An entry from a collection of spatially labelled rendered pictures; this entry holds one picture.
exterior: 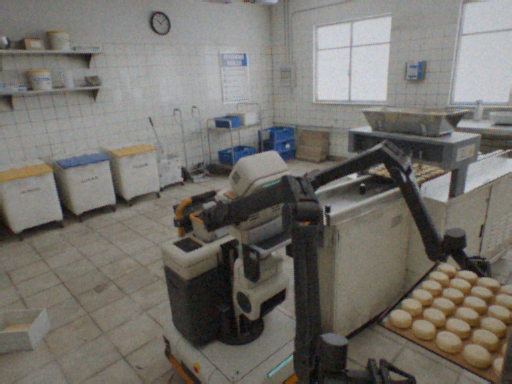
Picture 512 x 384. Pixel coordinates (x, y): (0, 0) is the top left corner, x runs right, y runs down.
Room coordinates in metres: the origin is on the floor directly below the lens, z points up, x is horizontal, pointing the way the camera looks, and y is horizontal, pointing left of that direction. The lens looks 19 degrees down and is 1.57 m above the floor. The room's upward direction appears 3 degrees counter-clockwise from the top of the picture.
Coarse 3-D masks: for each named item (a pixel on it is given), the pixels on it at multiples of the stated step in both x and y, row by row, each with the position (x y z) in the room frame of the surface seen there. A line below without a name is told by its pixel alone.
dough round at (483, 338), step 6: (480, 330) 0.64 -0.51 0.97; (486, 330) 0.64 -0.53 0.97; (474, 336) 0.63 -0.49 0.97; (480, 336) 0.62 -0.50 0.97; (486, 336) 0.62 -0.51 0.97; (492, 336) 0.62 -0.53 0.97; (474, 342) 0.62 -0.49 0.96; (480, 342) 0.61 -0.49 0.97; (486, 342) 0.60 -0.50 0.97; (492, 342) 0.60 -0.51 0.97; (498, 342) 0.60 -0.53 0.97; (486, 348) 0.60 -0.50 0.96; (492, 348) 0.60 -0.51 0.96
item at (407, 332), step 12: (456, 276) 0.89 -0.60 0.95; (420, 288) 0.84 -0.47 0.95; (444, 288) 0.84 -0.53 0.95; (432, 300) 0.79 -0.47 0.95; (492, 300) 0.77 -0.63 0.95; (384, 324) 0.70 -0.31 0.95; (444, 324) 0.69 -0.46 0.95; (480, 324) 0.68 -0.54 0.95; (408, 336) 0.66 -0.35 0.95; (504, 336) 0.64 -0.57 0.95; (432, 348) 0.61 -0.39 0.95; (456, 360) 0.58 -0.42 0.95; (492, 360) 0.57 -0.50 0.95; (480, 372) 0.54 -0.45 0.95; (492, 372) 0.54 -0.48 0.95
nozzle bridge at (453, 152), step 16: (368, 128) 2.38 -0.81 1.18; (352, 144) 2.34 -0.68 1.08; (368, 144) 2.33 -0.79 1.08; (416, 144) 2.03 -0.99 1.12; (432, 144) 1.95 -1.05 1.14; (448, 144) 1.79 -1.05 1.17; (464, 144) 1.85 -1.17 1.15; (416, 160) 1.97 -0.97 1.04; (432, 160) 1.92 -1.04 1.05; (448, 160) 1.79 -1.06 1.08; (464, 160) 1.86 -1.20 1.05; (464, 176) 1.88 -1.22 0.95; (448, 192) 1.87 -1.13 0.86
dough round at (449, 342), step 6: (438, 336) 0.63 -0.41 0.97; (444, 336) 0.63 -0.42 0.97; (450, 336) 0.63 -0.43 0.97; (456, 336) 0.63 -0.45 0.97; (438, 342) 0.62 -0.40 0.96; (444, 342) 0.61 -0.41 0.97; (450, 342) 0.61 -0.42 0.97; (456, 342) 0.61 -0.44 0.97; (444, 348) 0.60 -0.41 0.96; (450, 348) 0.60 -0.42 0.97; (456, 348) 0.60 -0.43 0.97
